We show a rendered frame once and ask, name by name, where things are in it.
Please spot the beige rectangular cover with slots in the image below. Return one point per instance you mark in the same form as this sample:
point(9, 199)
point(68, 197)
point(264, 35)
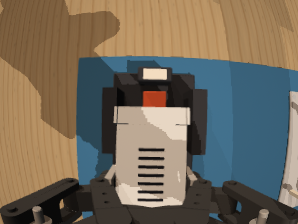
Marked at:
point(151, 150)

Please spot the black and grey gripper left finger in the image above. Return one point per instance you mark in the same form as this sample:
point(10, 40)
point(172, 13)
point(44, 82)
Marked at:
point(43, 206)

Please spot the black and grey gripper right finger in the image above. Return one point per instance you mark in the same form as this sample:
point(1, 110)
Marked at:
point(257, 208)

